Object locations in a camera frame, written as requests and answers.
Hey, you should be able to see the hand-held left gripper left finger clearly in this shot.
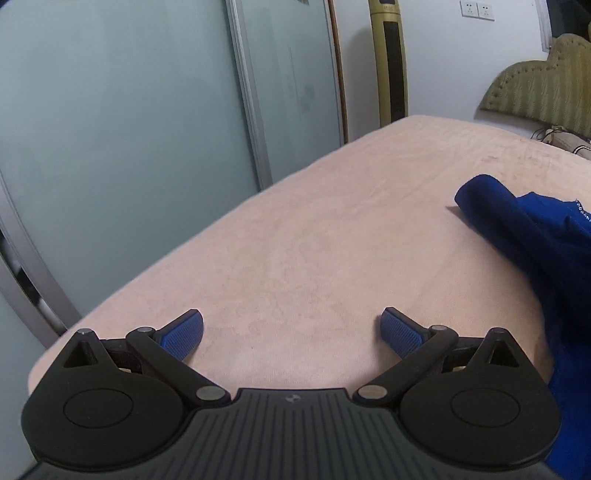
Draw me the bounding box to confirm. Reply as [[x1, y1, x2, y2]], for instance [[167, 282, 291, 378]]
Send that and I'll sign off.
[[62, 308, 232, 409]]

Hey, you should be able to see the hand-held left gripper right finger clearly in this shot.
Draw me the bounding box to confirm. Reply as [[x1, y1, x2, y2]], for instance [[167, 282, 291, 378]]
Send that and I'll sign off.
[[353, 306, 529, 409]]

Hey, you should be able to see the blue knit sweater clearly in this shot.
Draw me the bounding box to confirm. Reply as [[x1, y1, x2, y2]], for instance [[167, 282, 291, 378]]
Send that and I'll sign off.
[[454, 174, 591, 480]]

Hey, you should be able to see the pink bed blanket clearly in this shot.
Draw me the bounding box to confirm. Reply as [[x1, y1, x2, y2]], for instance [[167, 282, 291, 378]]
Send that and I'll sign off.
[[28, 114, 591, 398]]

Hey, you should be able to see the frosted glass sliding door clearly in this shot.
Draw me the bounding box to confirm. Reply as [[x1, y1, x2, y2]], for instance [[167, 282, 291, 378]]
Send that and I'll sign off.
[[0, 0, 273, 349], [226, 0, 346, 183]]

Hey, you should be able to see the beige patterned pillow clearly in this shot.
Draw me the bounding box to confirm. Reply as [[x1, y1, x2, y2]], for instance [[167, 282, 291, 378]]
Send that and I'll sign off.
[[542, 124, 591, 160]]

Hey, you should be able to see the gold tower air conditioner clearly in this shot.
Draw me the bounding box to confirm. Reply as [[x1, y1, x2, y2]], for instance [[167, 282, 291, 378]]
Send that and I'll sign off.
[[368, 0, 410, 129]]

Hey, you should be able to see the brown wooden trim strip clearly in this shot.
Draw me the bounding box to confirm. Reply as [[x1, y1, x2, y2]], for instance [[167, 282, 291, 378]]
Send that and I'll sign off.
[[327, 0, 350, 145]]

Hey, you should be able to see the olive tufted headboard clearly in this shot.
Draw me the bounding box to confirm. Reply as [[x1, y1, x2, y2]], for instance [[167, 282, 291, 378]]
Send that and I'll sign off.
[[479, 33, 591, 139]]

